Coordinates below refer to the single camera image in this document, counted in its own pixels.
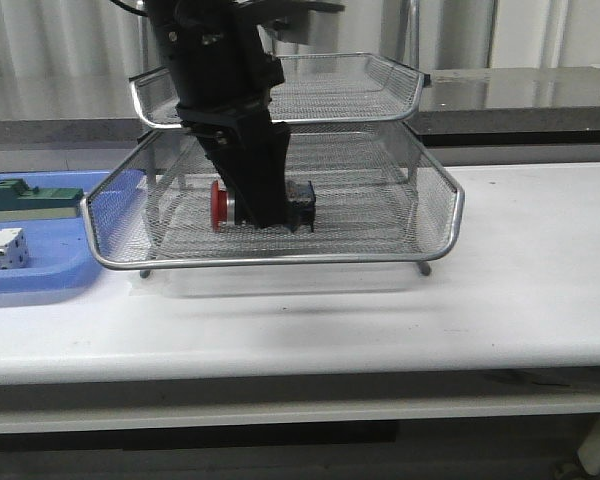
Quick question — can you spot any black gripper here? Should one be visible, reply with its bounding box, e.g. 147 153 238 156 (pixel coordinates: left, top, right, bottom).
149 9 291 228

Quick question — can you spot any red emergency stop button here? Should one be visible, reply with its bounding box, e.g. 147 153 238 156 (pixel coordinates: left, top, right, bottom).
210 180 316 232

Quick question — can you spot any silver mesh tray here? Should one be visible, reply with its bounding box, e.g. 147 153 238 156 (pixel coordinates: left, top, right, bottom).
81 122 464 270
129 52 425 129

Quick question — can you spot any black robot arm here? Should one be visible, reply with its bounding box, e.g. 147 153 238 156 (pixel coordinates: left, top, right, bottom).
140 1 344 231

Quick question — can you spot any blue plastic tray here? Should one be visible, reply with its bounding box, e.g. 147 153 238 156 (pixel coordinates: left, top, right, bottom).
0 170 146 296

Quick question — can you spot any green terminal block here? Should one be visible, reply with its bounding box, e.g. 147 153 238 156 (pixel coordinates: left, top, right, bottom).
0 178 84 213

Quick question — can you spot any white circuit breaker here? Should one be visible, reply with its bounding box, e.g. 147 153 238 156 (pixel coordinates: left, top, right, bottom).
0 228 29 270

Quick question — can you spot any dark grey back counter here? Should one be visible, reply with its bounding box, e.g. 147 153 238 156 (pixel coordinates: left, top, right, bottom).
0 67 600 147

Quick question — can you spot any silver metal rack frame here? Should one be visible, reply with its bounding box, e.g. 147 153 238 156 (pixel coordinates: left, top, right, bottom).
135 0 433 279

